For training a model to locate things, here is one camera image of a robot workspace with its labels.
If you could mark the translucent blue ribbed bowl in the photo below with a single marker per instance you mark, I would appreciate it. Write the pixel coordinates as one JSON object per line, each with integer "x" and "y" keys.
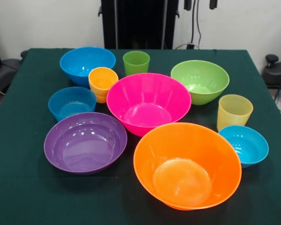
{"x": 70, "y": 103}

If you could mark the large pink plastic bowl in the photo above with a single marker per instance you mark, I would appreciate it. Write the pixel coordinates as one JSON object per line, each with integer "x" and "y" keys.
{"x": 150, "y": 98}

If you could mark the yellow-orange plastic cup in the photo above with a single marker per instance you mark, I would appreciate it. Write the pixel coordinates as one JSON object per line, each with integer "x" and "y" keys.
{"x": 101, "y": 99}
{"x": 103, "y": 79}

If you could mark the green plastic cup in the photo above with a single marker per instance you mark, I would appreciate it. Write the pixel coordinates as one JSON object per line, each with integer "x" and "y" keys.
{"x": 135, "y": 63}

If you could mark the purple plastic bowl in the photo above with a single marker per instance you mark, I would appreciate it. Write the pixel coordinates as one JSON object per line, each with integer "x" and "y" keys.
{"x": 84, "y": 145}

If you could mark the green plastic bowl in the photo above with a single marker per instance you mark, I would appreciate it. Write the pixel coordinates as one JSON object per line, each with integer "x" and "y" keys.
{"x": 201, "y": 79}

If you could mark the large orange plastic bowl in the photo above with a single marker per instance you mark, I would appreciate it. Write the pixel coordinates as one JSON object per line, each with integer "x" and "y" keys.
{"x": 185, "y": 168}

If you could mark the large blue plastic bowl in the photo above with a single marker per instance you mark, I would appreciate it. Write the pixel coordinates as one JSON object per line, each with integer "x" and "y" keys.
{"x": 79, "y": 61}

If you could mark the black power adapter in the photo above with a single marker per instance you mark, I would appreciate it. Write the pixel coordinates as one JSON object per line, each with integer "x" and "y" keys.
{"x": 190, "y": 46}

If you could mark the translucent yellow plastic cup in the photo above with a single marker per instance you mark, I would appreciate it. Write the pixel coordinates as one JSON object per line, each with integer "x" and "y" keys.
{"x": 234, "y": 112}

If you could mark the small cyan plastic bowl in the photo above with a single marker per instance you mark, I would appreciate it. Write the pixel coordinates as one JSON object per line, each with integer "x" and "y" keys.
{"x": 246, "y": 147}

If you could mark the dark green tablecloth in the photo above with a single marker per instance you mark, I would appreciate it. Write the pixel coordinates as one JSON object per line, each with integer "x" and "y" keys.
{"x": 25, "y": 140}

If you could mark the black office chair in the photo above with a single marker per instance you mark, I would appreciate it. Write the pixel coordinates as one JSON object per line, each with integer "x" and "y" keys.
{"x": 7, "y": 68}

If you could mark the black swivel chair base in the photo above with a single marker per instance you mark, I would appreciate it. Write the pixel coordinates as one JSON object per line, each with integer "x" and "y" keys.
{"x": 276, "y": 72}

